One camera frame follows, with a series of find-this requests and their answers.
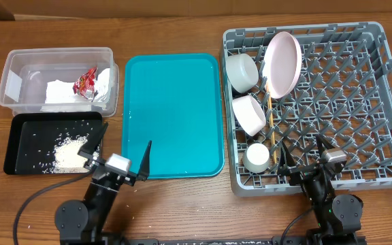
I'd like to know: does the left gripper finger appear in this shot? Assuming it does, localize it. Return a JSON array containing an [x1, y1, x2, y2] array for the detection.
[[137, 140, 152, 181], [78, 122, 108, 157]]

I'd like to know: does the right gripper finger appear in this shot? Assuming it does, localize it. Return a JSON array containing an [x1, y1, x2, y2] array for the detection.
[[316, 134, 334, 157], [278, 142, 297, 170]]

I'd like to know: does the pile of rice grains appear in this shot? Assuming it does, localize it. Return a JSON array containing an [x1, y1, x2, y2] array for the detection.
[[31, 120, 97, 174]]

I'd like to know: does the small white cup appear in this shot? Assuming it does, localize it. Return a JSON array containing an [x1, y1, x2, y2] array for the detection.
[[243, 143, 270, 173]]

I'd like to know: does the white napkin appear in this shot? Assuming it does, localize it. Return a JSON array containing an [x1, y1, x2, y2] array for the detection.
[[40, 68, 110, 112]]

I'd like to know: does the red foil snack wrapper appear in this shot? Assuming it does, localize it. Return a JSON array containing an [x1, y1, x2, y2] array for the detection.
[[72, 67, 97, 101]]

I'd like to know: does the small pink plate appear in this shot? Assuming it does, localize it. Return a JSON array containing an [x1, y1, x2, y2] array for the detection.
[[232, 95, 266, 136]]

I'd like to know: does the large white plate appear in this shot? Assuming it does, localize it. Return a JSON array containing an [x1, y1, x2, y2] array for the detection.
[[262, 31, 301, 99]]

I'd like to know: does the grey bowl with rice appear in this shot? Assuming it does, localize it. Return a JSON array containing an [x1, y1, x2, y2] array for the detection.
[[225, 54, 259, 93]]

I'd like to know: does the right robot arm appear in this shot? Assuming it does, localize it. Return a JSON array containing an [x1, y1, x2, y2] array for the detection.
[[277, 135, 367, 244]]

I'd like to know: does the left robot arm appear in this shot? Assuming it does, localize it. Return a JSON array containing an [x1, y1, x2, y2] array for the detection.
[[54, 123, 152, 244]]

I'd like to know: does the grey dishwasher rack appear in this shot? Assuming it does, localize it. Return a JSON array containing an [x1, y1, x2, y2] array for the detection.
[[220, 22, 392, 197]]

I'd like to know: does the clear plastic waste bin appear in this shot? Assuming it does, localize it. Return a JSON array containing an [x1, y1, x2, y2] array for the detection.
[[0, 47, 119, 117]]

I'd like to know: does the black rectangular tray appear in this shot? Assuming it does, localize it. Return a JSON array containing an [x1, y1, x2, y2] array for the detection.
[[3, 112, 103, 175]]

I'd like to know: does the teal plastic serving tray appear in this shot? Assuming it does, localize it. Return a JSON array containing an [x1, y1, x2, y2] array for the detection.
[[121, 53, 225, 180]]

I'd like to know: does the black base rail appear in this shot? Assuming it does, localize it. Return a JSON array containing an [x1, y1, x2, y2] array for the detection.
[[60, 235, 367, 245]]

